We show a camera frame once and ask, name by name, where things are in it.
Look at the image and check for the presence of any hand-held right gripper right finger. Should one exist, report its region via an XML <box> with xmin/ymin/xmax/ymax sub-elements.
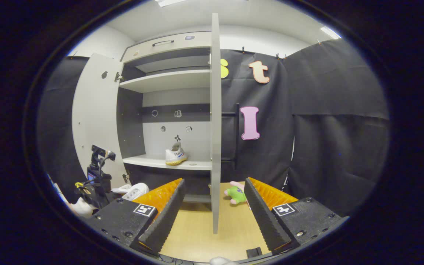
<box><xmin>244</xmin><ymin>177</ymin><xmax>349</xmax><ymax>256</ymax></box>

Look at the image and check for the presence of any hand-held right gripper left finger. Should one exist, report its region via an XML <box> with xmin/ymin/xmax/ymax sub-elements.
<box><xmin>86</xmin><ymin>178</ymin><xmax>187</xmax><ymax>254</ymax></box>

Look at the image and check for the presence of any white shoe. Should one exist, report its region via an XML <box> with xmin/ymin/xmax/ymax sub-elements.
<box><xmin>112</xmin><ymin>183</ymin><xmax>150</xmax><ymax>201</ymax></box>
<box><xmin>165</xmin><ymin>142</ymin><xmax>189</xmax><ymax>166</ymax></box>

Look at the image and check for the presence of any white cabinet door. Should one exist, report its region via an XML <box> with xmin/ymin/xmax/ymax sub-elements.
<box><xmin>209</xmin><ymin>13</ymin><xmax>222</xmax><ymax>234</ymax></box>
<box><xmin>72</xmin><ymin>53</ymin><xmax>131</xmax><ymax>189</ymax></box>

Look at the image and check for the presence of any white shoe cabinet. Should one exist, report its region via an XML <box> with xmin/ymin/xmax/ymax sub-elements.
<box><xmin>116</xmin><ymin>31</ymin><xmax>213</xmax><ymax>204</ymax></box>

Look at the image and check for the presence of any white cabinet shelf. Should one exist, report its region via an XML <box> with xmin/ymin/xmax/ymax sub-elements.
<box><xmin>123</xmin><ymin>155</ymin><xmax>212</xmax><ymax>171</ymax></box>
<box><xmin>119</xmin><ymin>70</ymin><xmax>211</xmax><ymax>93</ymax></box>

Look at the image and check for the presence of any white cabinet drawer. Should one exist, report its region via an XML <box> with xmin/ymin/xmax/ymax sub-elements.
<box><xmin>122</xmin><ymin>32</ymin><xmax>212</xmax><ymax>63</ymax></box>

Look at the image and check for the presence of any green pink plush toy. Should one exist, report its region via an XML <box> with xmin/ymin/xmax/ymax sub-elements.
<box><xmin>224</xmin><ymin>181</ymin><xmax>250</xmax><ymax>205</ymax></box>

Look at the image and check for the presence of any black backdrop cloth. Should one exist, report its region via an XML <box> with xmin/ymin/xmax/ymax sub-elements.
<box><xmin>37</xmin><ymin>39</ymin><xmax>390</xmax><ymax>218</ymax></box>

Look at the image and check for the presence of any black right door handle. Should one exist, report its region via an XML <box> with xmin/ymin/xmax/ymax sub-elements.
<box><xmin>221</xmin><ymin>103</ymin><xmax>240</xmax><ymax>163</ymax></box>

